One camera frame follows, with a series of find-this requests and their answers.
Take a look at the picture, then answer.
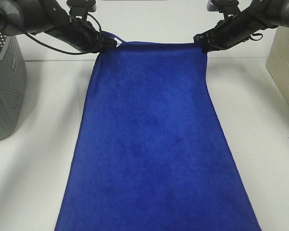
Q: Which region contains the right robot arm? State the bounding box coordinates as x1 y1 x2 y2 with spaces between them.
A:
193 0 289 53

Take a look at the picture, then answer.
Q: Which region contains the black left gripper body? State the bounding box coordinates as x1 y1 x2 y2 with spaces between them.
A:
45 5 102 53

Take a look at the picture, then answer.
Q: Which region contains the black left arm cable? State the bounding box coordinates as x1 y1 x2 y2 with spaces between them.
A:
0 4 102 55

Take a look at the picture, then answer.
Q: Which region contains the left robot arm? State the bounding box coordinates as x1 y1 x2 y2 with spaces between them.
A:
0 0 117 55

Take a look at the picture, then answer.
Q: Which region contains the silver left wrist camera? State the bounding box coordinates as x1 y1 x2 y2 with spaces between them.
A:
66 0 96 12

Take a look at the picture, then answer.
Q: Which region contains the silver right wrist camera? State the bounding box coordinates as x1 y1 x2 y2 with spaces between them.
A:
207 0 240 14

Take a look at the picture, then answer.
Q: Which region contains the grey perforated laundry basket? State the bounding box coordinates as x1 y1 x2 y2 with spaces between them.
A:
0 33 26 140

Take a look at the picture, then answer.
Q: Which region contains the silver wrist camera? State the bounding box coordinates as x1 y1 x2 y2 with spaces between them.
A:
66 0 96 12
207 0 240 14

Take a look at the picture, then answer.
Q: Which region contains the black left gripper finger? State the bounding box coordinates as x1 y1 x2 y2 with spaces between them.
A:
102 31 123 41
100 35 117 52

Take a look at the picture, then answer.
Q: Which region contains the blue towel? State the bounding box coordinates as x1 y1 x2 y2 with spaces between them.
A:
55 43 248 231

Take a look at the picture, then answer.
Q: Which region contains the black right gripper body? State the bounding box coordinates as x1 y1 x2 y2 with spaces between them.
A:
214 4 277 50

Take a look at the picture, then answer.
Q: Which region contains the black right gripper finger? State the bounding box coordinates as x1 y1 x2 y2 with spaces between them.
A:
202 45 219 53
193 30 216 45

